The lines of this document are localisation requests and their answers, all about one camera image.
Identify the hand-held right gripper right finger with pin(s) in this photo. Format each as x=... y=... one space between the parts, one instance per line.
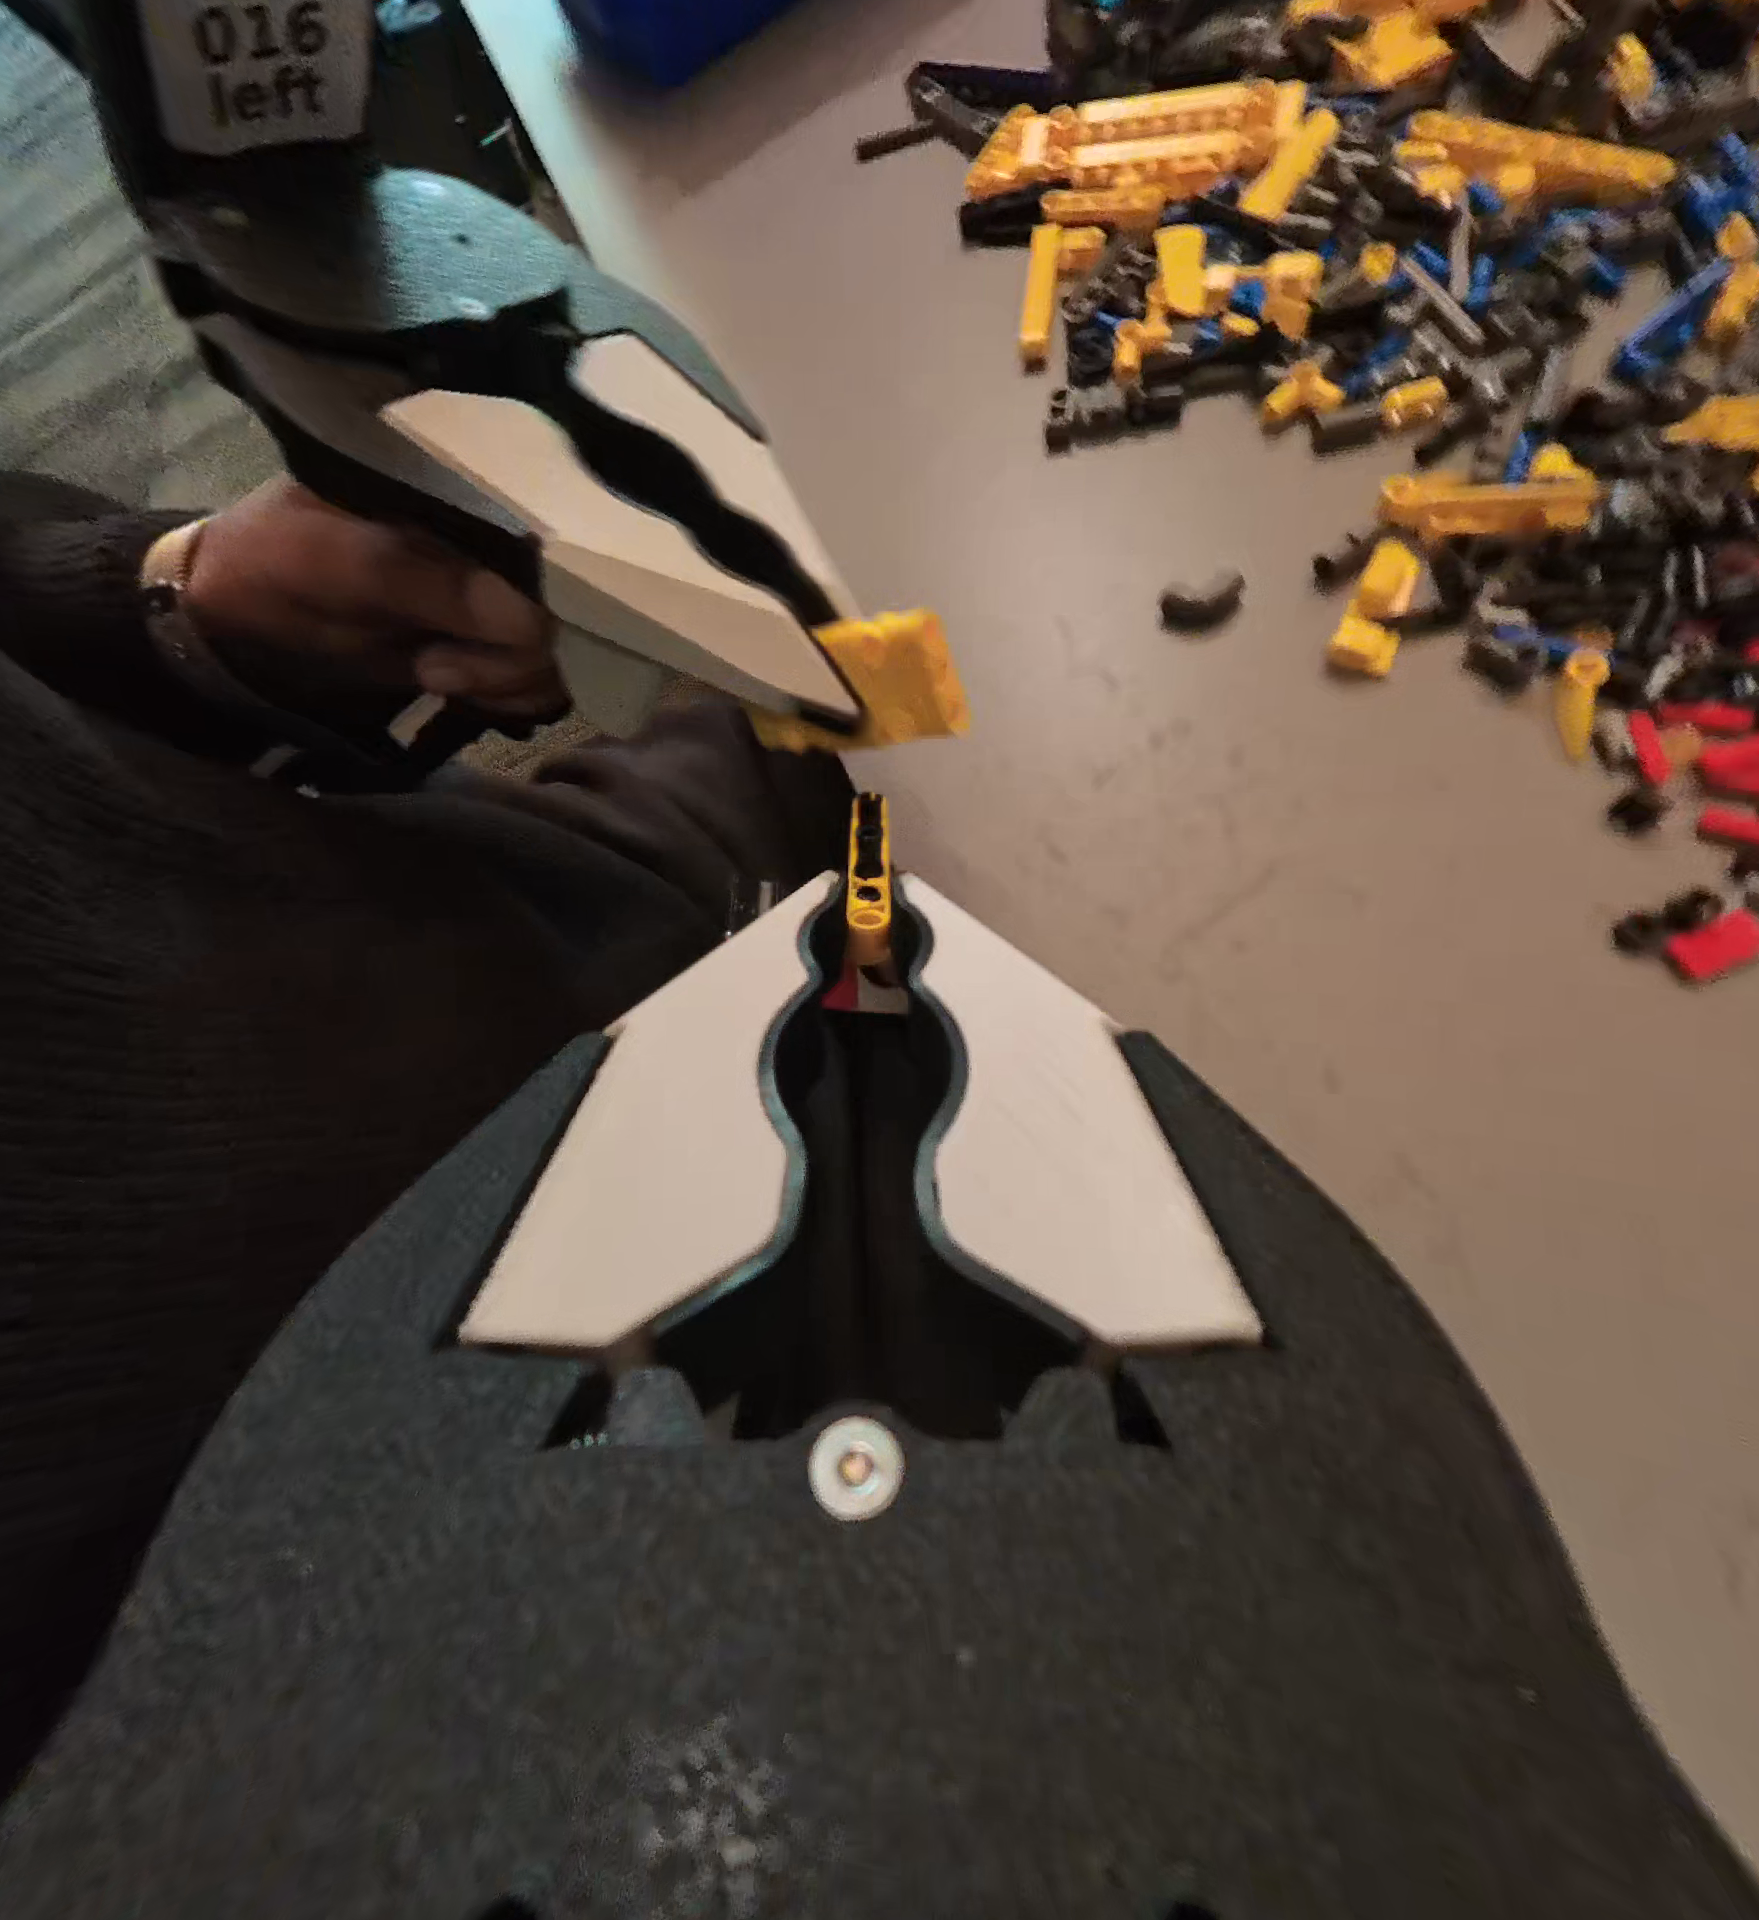
x=1074 y=1156

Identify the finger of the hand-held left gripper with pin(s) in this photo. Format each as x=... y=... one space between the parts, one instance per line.
x=730 y=464
x=624 y=570

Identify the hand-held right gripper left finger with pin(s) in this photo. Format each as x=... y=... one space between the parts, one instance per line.
x=655 y=1156

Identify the yellow toy beam with holes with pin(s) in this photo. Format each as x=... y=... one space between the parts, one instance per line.
x=886 y=675

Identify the red and white toy piece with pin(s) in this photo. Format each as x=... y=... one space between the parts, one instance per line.
x=868 y=994

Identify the narrow yellow toy beam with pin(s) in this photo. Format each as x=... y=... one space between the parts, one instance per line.
x=869 y=884

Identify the person's left forearm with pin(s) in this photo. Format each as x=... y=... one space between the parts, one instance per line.
x=40 y=556

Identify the person's left hand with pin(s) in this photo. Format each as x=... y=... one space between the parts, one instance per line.
x=353 y=585

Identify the blue plastic bin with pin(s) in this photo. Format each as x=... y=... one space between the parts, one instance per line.
x=669 y=31

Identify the curved black toy piece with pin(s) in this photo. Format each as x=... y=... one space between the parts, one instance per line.
x=1202 y=601

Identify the pile of toy building parts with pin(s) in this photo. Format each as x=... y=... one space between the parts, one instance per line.
x=1496 y=374

